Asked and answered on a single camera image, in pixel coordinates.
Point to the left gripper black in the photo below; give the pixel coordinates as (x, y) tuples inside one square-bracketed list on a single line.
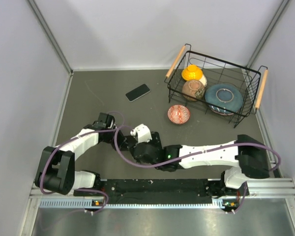
[(123, 143)]

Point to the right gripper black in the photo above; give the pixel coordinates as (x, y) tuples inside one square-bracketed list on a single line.
[(155, 141)]

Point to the black screen white smartphone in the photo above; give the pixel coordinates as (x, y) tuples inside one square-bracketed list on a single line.
[(137, 92)]

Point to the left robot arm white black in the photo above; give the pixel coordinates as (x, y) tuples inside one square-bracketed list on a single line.
[(56, 170)]

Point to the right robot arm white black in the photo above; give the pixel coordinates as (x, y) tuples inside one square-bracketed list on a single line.
[(245, 157)]

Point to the red patterned bowl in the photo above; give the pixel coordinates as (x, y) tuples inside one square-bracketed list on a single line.
[(178, 114)]

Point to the brown ceramic cup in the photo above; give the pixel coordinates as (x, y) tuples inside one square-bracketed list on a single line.
[(193, 90)]

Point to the yellow ribbed bowl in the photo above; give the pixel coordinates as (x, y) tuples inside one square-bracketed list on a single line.
[(192, 72)]

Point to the white bowl in basket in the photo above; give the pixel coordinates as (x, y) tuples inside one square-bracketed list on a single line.
[(203, 80)]

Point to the blue ceramic plate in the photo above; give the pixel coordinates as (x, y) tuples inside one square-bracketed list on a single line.
[(224, 99)]

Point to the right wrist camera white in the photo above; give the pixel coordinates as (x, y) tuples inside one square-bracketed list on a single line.
[(142, 133)]

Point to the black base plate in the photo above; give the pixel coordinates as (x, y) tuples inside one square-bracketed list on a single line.
[(139, 189)]

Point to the black wire basket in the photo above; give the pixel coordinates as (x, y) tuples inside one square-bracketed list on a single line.
[(250, 83)]

